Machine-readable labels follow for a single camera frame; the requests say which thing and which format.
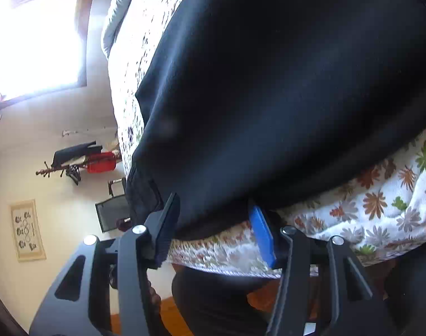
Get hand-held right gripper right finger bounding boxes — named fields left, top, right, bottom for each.
left=249, top=206, right=400, bottom=336

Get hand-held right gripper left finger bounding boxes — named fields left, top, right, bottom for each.
left=29, top=192, right=180, bottom=336

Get black pants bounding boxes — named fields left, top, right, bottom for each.
left=125, top=0, right=426, bottom=240

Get black mesh chair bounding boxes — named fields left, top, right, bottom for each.
left=95, top=178, right=133, bottom=233

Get red bag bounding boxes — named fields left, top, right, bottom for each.
left=86, top=151, right=116, bottom=174

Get small black hanging bag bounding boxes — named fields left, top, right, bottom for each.
left=65, top=165, right=82, bottom=185

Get floral bedsheet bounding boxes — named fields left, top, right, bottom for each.
left=108, top=0, right=426, bottom=281

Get dark hanging garment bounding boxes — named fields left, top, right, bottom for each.
left=51, top=141, right=103, bottom=168

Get wooden coat rack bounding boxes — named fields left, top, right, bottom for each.
left=36, top=131, right=123, bottom=186

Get grey pillow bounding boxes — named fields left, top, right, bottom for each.
left=101, top=0, right=144, bottom=60

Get wooden framed window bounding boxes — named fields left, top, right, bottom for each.
left=0, top=0, right=95, bottom=110

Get wall scroll picture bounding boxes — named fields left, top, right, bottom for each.
left=9, top=199, right=47, bottom=262

